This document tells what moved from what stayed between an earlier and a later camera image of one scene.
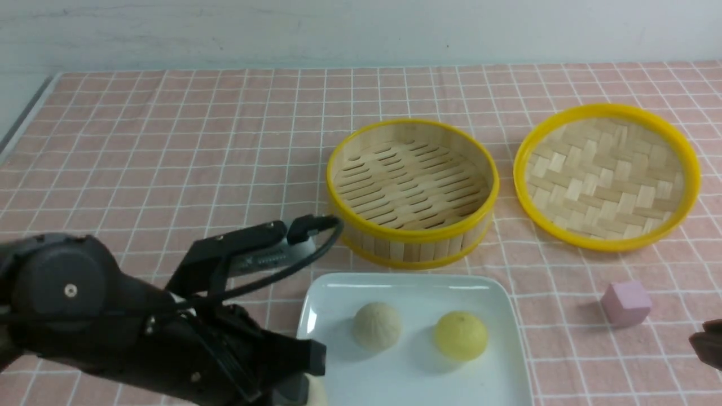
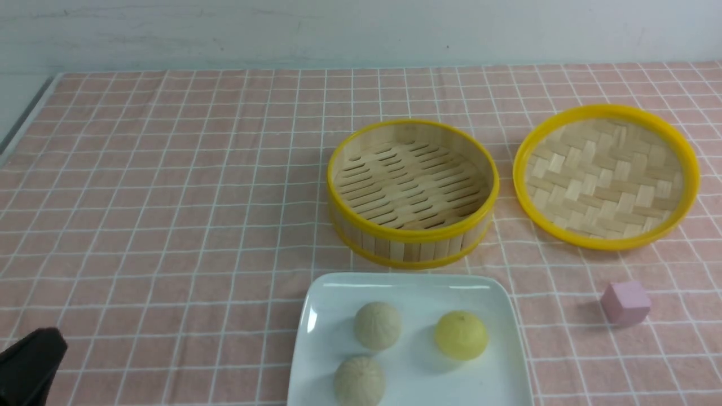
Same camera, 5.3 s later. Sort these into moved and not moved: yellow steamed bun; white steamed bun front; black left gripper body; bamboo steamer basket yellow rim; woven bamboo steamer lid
Moved: white steamed bun front; black left gripper body
Not moved: bamboo steamer basket yellow rim; woven bamboo steamer lid; yellow steamed bun
